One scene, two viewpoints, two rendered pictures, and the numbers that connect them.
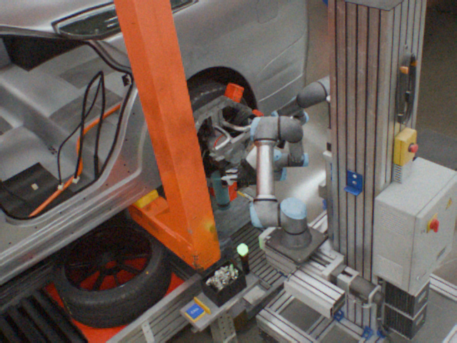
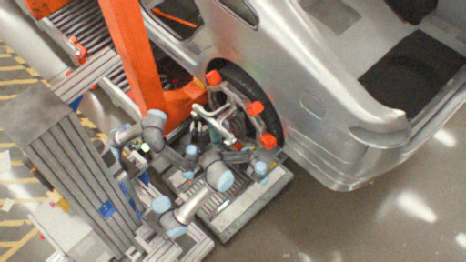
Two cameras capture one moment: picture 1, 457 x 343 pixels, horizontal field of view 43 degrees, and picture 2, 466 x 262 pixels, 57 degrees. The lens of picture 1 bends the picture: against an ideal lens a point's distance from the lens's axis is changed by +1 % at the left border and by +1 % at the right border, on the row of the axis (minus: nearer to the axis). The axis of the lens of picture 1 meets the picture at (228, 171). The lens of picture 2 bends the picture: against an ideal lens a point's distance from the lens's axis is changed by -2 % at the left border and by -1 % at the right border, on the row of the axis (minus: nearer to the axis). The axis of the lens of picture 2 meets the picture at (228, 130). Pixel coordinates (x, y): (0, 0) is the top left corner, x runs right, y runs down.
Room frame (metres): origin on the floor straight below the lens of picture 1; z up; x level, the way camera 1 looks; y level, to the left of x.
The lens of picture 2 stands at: (2.67, -1.72, 3.43)
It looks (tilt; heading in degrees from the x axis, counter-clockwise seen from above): 58 degrees down; 86
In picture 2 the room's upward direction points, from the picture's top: 5 degrees counter-clockwise
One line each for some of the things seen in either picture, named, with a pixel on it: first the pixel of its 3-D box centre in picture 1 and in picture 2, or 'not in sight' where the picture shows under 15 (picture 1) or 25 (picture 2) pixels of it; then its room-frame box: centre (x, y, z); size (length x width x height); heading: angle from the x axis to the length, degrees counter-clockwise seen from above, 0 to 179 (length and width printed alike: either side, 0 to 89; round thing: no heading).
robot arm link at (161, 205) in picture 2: not in sight; (162, 207); (2.30, -0.66, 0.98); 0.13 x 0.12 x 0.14; 117
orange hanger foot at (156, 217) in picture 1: (160, 209); (188, 92); (2.52, 0.42, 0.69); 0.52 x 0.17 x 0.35; 36
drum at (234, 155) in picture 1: (226, 147); (228, 121); (2.79, -0.01, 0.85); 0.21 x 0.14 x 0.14; 36
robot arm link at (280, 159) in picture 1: (278, 160); (191, 155); (2.50, -0.28, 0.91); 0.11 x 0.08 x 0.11; 76
